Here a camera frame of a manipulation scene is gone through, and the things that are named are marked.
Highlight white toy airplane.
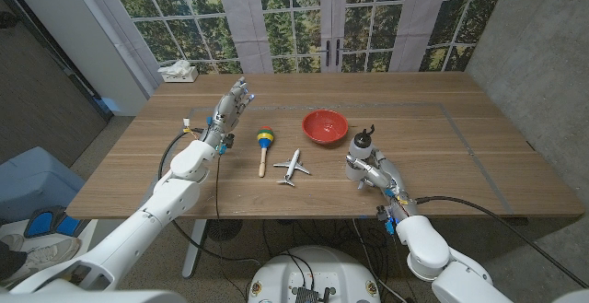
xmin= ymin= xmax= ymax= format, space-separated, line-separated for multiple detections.
xmin=272 ymin=148 xmax=312 ymax=188

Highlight white tissue box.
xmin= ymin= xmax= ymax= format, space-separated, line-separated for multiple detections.
xmin=157 ymin=60 xmax=200 ymax=84

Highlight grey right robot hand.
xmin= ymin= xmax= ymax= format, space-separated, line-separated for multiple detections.
xmin=344 ymin=148 xmax=420 ymax=221

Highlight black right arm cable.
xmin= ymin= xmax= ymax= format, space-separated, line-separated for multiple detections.
xmin=416 ymin=195 xmax=589 ymax=289

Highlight blue-grey upholstered seat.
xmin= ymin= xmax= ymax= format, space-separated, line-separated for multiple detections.
xmin=0 ymin=146 xmax=87 ymax=224

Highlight red bowl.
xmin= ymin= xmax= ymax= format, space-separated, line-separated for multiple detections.
xmin=301 ymin=109 xmax=350 ymax=146

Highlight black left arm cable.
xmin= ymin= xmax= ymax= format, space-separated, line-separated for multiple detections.
xmin=157 ymin=127 xmax=263 ymax=267

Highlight printed window backdrop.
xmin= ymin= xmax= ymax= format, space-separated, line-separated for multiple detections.
xmin=73 ymin=0 xmax=512 ymax=75

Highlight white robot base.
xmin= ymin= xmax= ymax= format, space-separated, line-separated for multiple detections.
xmin=247 ymin=246 xmax=382 ymax=303

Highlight white oil cruet black pump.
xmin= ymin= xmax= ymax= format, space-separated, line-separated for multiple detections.
xmin=345 ymin=124 xmax=376 ymax=182

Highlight colourful wooden maraca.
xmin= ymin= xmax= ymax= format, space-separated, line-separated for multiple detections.
xmin=256 ymin=126 xmax=275 ymax=179

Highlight white sneaker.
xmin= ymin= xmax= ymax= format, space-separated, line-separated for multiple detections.
xmin=6 ymin=237 xmax=83 ymax=284

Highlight blue and black foot pedal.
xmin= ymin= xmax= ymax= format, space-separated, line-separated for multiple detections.
xmin=23 ymin=204 xmax=91 ymax=239

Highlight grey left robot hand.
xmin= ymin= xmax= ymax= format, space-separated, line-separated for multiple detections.
xmin=201 ymin=76 xmax=257 ymax=155

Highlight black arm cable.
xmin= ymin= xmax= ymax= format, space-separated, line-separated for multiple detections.
xmin=416 ymin=195 xmax=589 ymax=289
xmin=157 ymin=127 xmax=263 ymax=267

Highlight white table leg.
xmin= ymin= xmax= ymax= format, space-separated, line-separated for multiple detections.
xmin=181 ymin=218 xmax=208 ymax=280

